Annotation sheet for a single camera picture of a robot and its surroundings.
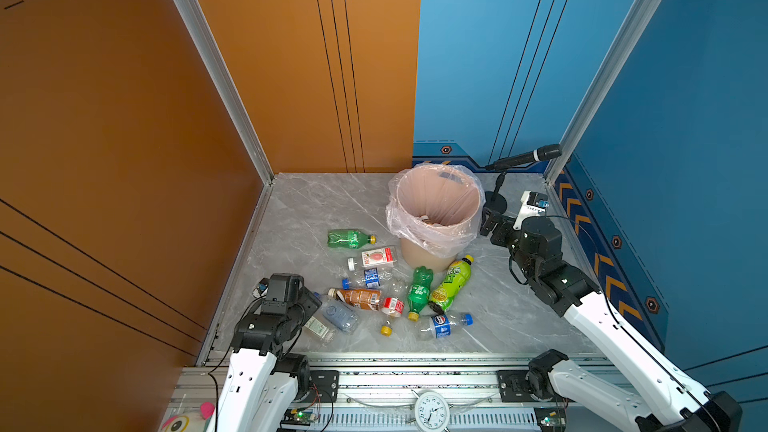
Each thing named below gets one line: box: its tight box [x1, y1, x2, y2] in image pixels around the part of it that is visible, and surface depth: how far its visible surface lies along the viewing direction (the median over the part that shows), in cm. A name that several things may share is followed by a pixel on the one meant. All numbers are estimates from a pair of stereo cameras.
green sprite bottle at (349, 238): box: [327, 229, 377, 249], surface depth 98 cm
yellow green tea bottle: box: [428, 255, 474, 314], surface depth 87 cm
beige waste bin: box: [396, 166, 481, 273], surface depth 84 cm
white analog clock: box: [414, 391, 450, 432], surface depth 68 cm
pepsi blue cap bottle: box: [421, 314, 474, 339], surface depth 80 cm
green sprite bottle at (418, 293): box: [407, 266, 434, 322], surface depth 86 cm
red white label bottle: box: [361, 247, 397, 267], surface depth 93 cm
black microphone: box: [485, 144, 563, 171], surface depth 90 cm
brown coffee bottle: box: [327, 288, 381, 311], surface depth 84 cm
